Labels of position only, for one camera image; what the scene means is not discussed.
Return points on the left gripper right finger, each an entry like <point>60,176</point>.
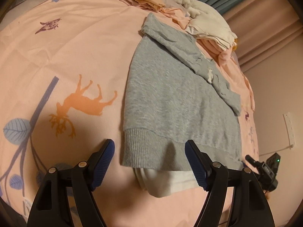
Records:
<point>249,205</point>

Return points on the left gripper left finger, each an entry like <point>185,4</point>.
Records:
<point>51,206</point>

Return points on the white folded garment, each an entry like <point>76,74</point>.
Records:
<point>206,22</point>

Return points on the pink folded garment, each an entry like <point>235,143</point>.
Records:
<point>221,56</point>

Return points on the pink printed duvet cover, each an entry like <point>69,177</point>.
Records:
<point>64,68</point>

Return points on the grey sweatshirt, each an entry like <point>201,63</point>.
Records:
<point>175,94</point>

